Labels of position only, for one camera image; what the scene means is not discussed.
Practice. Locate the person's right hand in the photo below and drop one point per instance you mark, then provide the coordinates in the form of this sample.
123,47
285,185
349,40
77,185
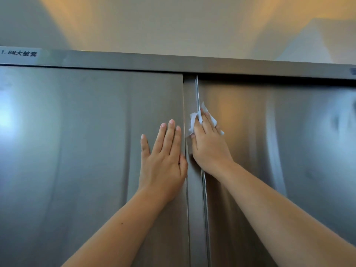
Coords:
211,152

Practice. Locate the person's left forearm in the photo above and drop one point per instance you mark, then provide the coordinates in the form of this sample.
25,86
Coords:
116,236

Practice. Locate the person's left hand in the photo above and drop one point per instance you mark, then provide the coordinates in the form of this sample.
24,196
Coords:
162,172

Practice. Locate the white wet wipe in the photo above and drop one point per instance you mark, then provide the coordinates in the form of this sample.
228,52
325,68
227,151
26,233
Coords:
193,120

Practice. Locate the locking stainless steel cabinet door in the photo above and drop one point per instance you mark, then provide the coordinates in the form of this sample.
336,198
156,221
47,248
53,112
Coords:
69,150

